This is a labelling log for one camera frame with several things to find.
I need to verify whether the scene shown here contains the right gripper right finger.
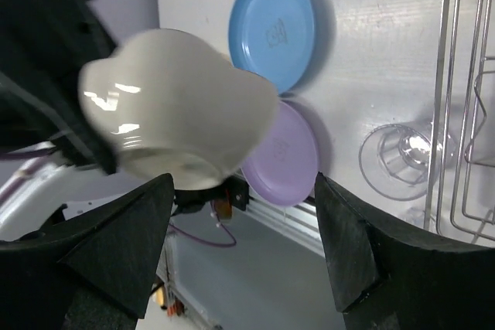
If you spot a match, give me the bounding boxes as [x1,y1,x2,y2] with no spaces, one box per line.
[315,174,494,329]

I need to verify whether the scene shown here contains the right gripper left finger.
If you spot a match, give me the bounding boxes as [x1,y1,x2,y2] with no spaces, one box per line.
[1,175,175,329]

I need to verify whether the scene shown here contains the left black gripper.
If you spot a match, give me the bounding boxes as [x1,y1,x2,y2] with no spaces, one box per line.
[1,0,118,175]

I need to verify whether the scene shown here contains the large clear glass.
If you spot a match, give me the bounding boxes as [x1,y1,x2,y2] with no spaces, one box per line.
[358,120,457,201]

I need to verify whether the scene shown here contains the flower patterned small dish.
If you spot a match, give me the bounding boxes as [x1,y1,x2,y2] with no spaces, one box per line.
[78,29,278,191]

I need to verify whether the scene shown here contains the blue plastic plate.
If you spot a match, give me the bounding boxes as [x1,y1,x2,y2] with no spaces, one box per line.
[227,0,316,94]

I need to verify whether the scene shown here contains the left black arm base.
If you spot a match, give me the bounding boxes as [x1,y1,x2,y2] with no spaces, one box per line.
[172,176,250,222]

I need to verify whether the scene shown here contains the purple plastic plate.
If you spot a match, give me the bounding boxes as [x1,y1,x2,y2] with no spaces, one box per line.
[241,101,319,207]

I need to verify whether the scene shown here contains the aluminium mounting rail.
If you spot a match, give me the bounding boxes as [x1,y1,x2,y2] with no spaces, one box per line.
[245,196,324,257]

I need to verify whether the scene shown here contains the metal wire dish rack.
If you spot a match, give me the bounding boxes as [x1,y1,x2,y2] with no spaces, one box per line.
[423,0,494,247]

